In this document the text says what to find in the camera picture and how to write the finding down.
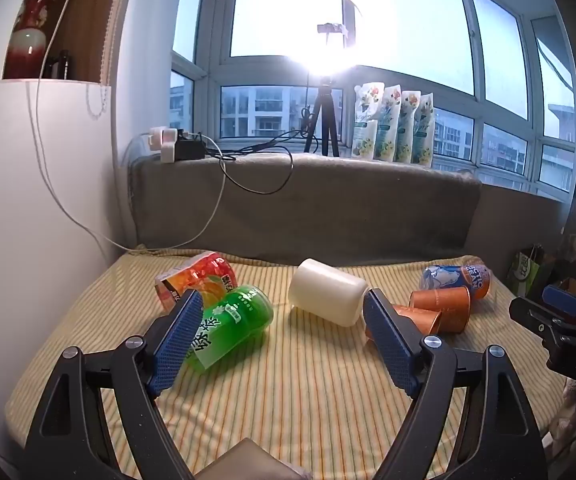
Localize black cable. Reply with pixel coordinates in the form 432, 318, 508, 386
202, 130, 315, 194

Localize ring light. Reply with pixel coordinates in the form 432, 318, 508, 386
288, 0, 371, 81

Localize copper orange paper cup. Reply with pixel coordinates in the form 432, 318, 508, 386
409, 286, 471, 333
364, 304, 442, 345

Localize green tea bottle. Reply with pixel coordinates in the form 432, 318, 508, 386
184, 284, 275, 374

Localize cream white cup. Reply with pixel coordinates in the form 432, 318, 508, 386
288, 258, 373, 327

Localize black power adapter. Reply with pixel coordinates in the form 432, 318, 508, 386
175, 132, 207, 161

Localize black tripod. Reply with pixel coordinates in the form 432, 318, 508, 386
302, 77, 341, 158

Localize white window frame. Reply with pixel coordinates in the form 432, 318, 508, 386
170, 0, 576, 201

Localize yellow striped tablecloth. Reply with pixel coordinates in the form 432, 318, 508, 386
5, 247, 569, 480

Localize white cable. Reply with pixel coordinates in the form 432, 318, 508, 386
25, 0, 229, 256

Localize green paper bag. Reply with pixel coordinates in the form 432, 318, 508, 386
510, 245, 545, 297

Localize grey sofa backrest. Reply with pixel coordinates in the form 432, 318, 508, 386
128, 152, 569, 286

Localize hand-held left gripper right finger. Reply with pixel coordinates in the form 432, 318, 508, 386
362, 288, 549, 480

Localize white cabinet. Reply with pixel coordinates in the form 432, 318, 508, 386
0, 80, 119, 456

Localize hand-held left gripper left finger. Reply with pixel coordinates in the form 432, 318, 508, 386
24, 288, 204, 480

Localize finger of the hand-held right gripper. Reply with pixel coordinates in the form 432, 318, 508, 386
509, 296, 576, 347
542, 284, 576, 328

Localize orange drink bottle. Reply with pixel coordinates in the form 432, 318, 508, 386
154, 251, 239, 311

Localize wooden shelf niche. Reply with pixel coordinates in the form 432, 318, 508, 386
2, 0, 126, 83

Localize dark glass bottle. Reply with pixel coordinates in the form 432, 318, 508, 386
43, 50, 72, 80

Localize floral refill pouch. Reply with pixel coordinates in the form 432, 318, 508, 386
395, 90, 422, 164
413, 92, 437, 167
352, 84, 385, 161
374, 85, 404, 162

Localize red ceramic vase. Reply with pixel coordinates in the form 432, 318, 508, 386
5, 0, 59, 80

